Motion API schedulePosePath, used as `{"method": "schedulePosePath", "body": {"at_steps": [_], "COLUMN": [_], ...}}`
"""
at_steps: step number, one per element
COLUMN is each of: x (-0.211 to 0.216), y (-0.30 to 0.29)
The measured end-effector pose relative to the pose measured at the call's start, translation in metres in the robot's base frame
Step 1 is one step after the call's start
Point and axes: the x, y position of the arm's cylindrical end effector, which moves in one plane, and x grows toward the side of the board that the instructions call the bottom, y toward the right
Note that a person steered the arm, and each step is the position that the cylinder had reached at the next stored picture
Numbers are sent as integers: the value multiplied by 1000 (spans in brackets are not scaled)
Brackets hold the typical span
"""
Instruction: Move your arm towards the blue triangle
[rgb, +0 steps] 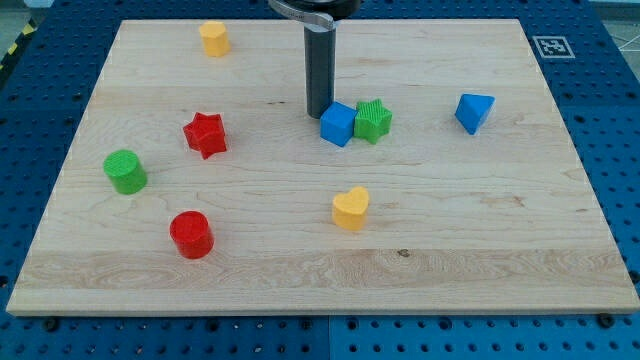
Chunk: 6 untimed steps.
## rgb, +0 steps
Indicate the black robot arm flange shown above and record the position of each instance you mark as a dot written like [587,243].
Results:
[316,14]

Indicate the blue triangle block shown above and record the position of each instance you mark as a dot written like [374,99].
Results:
[473,110]

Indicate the yellow heart block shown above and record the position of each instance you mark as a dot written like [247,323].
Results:
[349,210]

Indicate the blue cube block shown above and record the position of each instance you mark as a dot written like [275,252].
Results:
[337,124]

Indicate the green star block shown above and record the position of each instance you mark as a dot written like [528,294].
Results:
[372,121]

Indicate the wooden board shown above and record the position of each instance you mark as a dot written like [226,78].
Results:
[501,222]

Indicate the red star block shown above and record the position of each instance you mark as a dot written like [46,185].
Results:
[206,134]

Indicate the red cylinder block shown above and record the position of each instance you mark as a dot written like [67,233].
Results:
[192,235]

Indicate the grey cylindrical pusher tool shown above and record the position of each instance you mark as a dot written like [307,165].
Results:
[319,46]

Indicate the yellow hexagon block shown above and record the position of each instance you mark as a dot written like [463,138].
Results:
[214,38]

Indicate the green cylinder block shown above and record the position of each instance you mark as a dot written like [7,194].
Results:
[125,172]

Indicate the white fiducial marker tag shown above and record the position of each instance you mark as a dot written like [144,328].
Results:
[553,47]

